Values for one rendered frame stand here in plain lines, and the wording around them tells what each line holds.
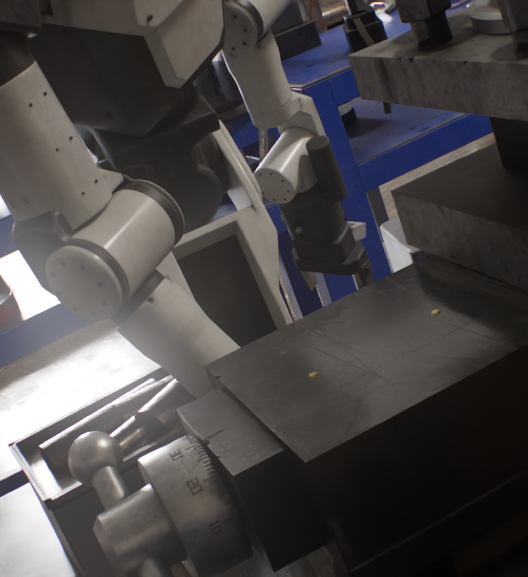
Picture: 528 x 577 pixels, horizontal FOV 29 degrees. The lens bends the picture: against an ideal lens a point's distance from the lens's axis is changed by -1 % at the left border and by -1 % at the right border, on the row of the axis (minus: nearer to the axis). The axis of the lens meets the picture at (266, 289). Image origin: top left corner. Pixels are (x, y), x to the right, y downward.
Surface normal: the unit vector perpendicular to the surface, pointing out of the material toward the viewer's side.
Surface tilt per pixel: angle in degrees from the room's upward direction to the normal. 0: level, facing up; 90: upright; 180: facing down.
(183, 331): 79
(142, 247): 87
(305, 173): 100
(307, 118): 106
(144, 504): 21
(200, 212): 117
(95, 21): 112
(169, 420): 70
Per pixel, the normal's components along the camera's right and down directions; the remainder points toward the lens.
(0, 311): 0.69, 0.03
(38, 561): -0.33, -0.88
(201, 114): -0.15, -0.68
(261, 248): 0.14, -0.17
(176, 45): 0.88, 0.24
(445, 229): -0.88, 0.42
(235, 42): -0.45, 0.69
